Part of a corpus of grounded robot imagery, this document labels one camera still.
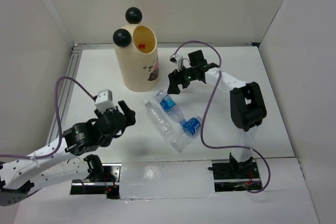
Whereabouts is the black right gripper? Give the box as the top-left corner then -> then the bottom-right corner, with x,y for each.
168,62 -> 197,94

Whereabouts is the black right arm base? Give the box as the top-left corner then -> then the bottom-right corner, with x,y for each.
208,155 -> 263,192

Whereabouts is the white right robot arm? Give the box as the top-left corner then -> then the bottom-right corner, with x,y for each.
167,63 -> 267,178

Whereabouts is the black left robot arm base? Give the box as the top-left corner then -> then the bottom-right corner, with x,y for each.
70,154 -> 121,199

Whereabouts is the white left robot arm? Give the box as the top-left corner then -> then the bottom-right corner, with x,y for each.
1,101 -> 136,206

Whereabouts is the beige cylindrical bin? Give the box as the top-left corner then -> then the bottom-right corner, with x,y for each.
114,24 -> 160,92

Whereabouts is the crushed bottle light-blue label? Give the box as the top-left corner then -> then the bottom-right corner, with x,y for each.
154,90 -> 186,126

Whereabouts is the clear label-free plastic bottle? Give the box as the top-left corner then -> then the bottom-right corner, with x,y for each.
144,100 -> 174,139

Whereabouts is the crushed clear plastic bottle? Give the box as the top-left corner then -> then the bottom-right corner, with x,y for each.
170,129 -> 193,152

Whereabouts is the black ball ear front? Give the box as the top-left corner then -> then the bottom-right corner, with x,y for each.
112,28 -> 132,48

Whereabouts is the black ball ear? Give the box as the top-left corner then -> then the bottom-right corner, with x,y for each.
125,7 -> 143,24
112,28 -> 132,48

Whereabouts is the black ball ear rear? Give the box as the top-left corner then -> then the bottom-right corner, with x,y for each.
125,7 -> 143,24

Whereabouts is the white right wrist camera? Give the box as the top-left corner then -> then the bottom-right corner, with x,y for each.
170,54 -> 183,71

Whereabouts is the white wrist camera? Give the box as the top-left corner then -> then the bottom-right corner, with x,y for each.
170,54 -> 183,71
94,89 -> 115,113

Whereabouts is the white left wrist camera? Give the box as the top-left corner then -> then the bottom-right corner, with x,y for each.
94,89 -> 115,113

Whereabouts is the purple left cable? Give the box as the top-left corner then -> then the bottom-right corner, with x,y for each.
0,76 -> 99,159

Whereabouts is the purple cable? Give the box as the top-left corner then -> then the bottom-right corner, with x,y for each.
174,40 -> 271,195
0,76 -> 99,159

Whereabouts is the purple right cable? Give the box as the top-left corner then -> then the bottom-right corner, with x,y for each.
174,40 -> 271,195

